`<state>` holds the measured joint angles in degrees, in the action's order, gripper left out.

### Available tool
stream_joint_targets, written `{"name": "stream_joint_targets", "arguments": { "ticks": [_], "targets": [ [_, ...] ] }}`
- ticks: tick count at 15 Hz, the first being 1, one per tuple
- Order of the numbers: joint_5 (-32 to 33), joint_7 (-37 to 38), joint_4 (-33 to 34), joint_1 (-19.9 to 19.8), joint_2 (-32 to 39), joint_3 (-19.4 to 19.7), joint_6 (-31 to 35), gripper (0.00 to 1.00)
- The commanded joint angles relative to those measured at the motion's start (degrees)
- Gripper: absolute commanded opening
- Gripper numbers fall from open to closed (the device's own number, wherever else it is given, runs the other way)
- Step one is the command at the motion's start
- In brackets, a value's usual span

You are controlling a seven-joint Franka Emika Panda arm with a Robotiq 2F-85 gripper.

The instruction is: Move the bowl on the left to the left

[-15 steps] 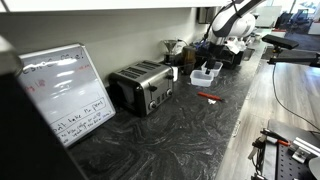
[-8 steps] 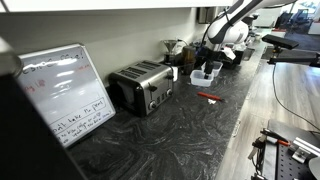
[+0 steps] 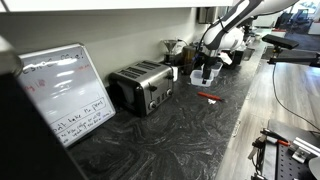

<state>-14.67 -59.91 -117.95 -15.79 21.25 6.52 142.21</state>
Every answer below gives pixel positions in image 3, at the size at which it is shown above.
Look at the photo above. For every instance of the brown translucent lidded container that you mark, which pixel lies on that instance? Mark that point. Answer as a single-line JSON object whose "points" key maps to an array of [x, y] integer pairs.
{"points": [[188, 58]]}

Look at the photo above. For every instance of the stainless steel four-slot toaster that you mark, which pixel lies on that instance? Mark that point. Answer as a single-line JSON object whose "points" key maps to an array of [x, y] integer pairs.
{"points": [[143, 86]]}

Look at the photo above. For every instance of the crumpled white paper scrap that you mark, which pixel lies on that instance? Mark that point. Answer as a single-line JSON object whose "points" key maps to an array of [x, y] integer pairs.
{"points": [[211, 101]]}

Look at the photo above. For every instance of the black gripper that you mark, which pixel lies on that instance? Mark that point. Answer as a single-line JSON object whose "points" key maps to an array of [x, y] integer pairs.
{"points": [[207, 60]]}

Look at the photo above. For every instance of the small whiteboard with handwriting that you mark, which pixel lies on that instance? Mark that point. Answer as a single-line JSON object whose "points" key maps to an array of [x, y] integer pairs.
{"points": [[63, 93]]}

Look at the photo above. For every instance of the clear plastic container bowl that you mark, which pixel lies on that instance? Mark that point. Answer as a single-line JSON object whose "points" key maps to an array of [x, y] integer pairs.
{"points": [[217, 68], [196, 78]]}

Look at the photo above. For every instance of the grey wall-mounted box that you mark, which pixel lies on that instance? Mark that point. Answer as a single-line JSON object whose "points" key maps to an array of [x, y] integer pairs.
{"points": [[207, 14]]}

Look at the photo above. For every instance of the black camera on stand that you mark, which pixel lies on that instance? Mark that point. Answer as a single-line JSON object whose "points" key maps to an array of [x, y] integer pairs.
{"points": [[279, 41]]}

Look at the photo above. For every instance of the black countertop appliance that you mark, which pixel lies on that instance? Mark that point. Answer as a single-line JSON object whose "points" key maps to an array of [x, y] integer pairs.
{"points": [[237, 57]]}

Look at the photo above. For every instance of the black perforated breadboard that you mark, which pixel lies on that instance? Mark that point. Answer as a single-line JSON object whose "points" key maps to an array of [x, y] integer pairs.
{"points": [[293, 166]]}

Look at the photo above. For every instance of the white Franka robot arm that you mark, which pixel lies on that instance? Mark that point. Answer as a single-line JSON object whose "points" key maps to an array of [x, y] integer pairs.
{"points": [[226, 35]]}

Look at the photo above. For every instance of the aluminium mounting bracket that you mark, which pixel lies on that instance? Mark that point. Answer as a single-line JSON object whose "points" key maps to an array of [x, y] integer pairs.
{"points": [[301, 151]]}

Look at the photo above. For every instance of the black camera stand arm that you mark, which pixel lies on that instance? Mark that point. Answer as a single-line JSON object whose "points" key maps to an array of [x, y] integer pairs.
{"points": [[293, 60]]}

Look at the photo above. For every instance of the dark glass coffee server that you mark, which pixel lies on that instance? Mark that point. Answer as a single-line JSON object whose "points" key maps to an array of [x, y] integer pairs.
{"points": [[169, 59]]}

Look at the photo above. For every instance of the orange marker pen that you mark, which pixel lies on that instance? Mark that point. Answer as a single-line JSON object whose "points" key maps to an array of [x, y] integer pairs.
{"points": [[210, 96]]}

